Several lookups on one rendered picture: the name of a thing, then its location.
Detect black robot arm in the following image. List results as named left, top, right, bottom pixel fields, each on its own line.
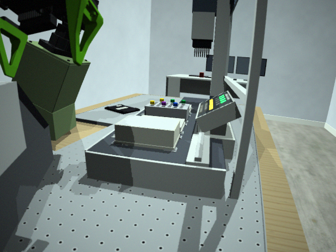
left=38, top=15, right=72, bottom=58

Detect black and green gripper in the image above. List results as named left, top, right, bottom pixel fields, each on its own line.
left=0, top=0, right=103, bottom=78

